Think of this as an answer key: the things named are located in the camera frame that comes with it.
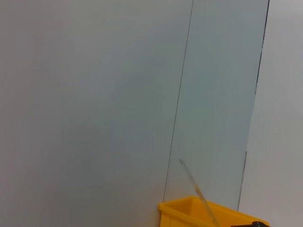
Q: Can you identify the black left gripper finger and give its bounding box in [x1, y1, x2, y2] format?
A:
[231, 221, 270, 227]

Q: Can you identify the clear plastic ruler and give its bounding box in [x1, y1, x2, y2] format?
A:
[178, 157, 220, 227]

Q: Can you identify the yellow plastic bin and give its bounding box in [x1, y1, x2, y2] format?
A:
[158, 195, 270, 227]

